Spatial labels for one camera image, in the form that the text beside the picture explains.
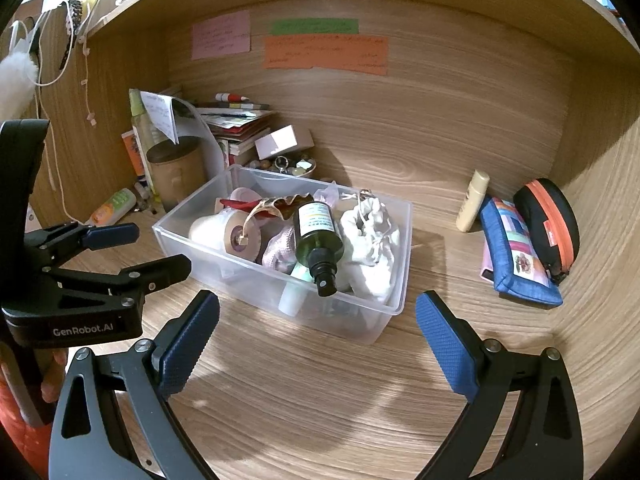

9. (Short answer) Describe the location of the white fluffy object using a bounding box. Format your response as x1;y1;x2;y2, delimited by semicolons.
0;52;40;121

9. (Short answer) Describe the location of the person's left hand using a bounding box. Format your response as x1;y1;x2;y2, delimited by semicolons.
40;347;68;403

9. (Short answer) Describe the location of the brown cylinder container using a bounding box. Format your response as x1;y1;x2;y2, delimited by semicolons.
146;136;208;213

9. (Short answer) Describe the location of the bowl of trinkets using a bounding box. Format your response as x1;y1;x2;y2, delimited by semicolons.
248;156;317;180

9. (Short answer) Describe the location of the white drawstring pouch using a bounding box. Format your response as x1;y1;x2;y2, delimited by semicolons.
336;195;403;303

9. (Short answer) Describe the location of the pink plastic bag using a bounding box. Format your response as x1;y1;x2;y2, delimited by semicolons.
312;182;344;206

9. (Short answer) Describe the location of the pink round container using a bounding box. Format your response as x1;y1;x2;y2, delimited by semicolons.
227;186;262;211

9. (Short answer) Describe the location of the mint green tube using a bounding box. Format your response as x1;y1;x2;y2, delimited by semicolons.
277;260;321;317

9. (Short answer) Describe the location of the white paper note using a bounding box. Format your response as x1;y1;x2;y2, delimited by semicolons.
140;91;181;145

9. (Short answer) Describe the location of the clear plastic storage box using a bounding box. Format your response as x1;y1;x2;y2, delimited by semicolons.
151;162;413;346

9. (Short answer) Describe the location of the gold red ornament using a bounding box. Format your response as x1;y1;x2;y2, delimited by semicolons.
220;194;312;222

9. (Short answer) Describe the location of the dark green glass bottle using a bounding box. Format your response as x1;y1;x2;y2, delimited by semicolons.
291;201;346;298

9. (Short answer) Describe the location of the metal watch band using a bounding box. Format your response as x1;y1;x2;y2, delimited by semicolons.
60;0;84;71

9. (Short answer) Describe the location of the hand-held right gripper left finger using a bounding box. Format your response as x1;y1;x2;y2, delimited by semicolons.
48;289;221;480

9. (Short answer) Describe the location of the black orange zip case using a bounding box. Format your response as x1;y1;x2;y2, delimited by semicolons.
513;178;581;287

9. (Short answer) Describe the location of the pink sticky note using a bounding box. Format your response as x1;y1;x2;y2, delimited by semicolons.
191;9;252;61

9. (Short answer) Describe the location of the white tape roll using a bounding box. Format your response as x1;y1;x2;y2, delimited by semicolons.
189;207;263;263

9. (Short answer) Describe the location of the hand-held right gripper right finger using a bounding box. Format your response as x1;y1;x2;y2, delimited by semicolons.
415;290;585;480

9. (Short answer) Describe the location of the pink cable bundle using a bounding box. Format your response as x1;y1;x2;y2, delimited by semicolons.
261;222;301;276

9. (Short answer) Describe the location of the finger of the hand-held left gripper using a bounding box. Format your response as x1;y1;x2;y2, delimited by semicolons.
30;222;140;269
50;254;193;309

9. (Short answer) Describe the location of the orange carton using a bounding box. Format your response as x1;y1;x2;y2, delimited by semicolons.
122;130;148;177

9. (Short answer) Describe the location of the blue patchwork pencil case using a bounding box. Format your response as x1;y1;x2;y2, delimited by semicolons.
480;196;565;308

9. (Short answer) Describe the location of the cream lotion tube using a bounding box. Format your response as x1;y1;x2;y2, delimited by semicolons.
456;170;491;233

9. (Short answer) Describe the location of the orange sticky note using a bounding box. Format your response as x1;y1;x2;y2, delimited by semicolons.
263;35;390;77

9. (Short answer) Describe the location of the stack of books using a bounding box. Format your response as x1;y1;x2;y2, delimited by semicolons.
195;101;276;166

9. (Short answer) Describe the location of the wooden desktop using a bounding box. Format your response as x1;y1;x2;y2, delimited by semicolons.
30;157;640;480

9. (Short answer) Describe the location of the green sticky note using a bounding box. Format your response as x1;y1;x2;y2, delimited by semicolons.
270;18;360;36

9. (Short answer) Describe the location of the orange green tube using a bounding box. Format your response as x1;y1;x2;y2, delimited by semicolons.
85;187;137;227

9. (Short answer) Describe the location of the curved white sheet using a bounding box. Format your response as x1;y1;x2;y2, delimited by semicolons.
172;99;223;163

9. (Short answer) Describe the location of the small white box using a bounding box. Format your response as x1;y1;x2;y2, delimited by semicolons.
255;126;315;161

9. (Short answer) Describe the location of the white hanging cord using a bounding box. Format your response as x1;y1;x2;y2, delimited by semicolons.
30;2;98;226

